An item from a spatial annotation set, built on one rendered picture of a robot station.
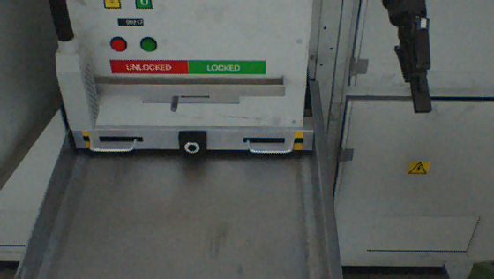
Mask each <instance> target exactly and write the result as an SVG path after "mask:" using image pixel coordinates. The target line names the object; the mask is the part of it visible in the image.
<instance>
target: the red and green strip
mask: <svg viewBox="0 0 494 279"><path fill-rule="evenodd" d="M109 62H110V67H111V71H112V73H149V74H255V75H266V61H211V60H109Z"/></svg>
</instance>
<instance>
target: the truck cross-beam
mask: <svg viewBox="0 0 494 279"><path fill-rule="evenodd" d="M94 130H96V131H98V135H99V139H100V142H101V147H113V148H119V147H131V145H132V143H133V141H134V138H138V142H137V144H136V146H135V147H134V148H143V149H179V141H178V135H179V132H206V145H207V149H234V150H249V149H248V147H247V144H246V140H247V139H250V140H251V148H253V149H284V145H285V132H303V137H302V138H295V143H303V146H302V150H312V145H313V137H314V125H313V118H312V117H303V127H302V126H301V127H272V126H178V125H96V126H95V127H94ZM72 134H73V137H74V139H75V142H76V148H89V147H86V141H89V140H90V138H89V136H83V132H82V131H72Z"/></svg>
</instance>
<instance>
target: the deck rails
mask: <svg viewBox="0 0 494 279"><path fill-rule="evenodd" d="M303 108H304V109H311V116H312V118H313V125H314V138H313V145H312V150H298V161H299V171H300V182H301V193H302V203H303V234H304V244H305V255H306V266H307V276H308V279H332V277H331V269H330V255H329V248H328V241H327V234H326V221H325V206H324V200H323V193H322V184H321V178H320V171H319V157H318V143H317V136H316V129H315V122H314V108H313V100H312V93H311V80H310V73H309V61H308V68H307V77H306V87H305V96H304V105H303ZM71 132H72V131H71V127H69V130H68V132H67V133H66V136H65V141H64V143H63V146H62V148H61V150H60V155H59V157H58V158H57V161H56V165H55V168H54V171H53V173H52V175H51V178H50V182H49V185H48V188H47V190H46V192H45V196H44V199H43V200H42V203H41V206H40V210H39V213H38V215H37V216H36V219H35V224H34V226H33V229H32V231H31V233H30V238H29V240H28V241H27V244H26V248H25V251H24V254H23V256H22V258H21V261H20V265H19V268H18V271H17V273H16V275H15V277H16V279H50V277H51V272H52V270H53V267H54V265H55V262H56V256H57V253H58V251H59V248H60V246H61V241H62V238H63V235H64V231H65V229H66V224H67V221H68V219H69V216H70V214H71V207H72V204H73V202H74V200H75V197H76V192H77V190H78V187H79V183H80V180H81V175H82V173H83V170H84V168H85V165H86V158H87V157H88V153H89V151H90V148H76V142H75V139H74V137H73V136H71ZM24 266H25V272H24V273H23V275H22V277H20V275H21V272H22V270H23V267H24Z"/></svg>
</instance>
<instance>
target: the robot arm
mask: <svg viewBox="0 0 494 279"><path fill-rule="evenodd" d="M381 1H382V5H383V7H384V8H386V9H387V13H388V18H389V21H390V23H391V24H392V25H394V26H396V27H397V28H398V40H399V45H398V46H394V48H393V49H394V51H395V53H396V54H397V56H398V61H399V64H400V68H401V71H402V74H403V79H404V82H405V83H409V84H410V89H411V94H412V99H413V104H414V113H415V114H427V113H430V111H432V107H431V102H430V89H429V84H428V80H427V75H428V72H427V70H429V69H430V44H429V22H430V20H429V18H426V17H427V9H426V4H425V1H426V0H381Z"/></svg>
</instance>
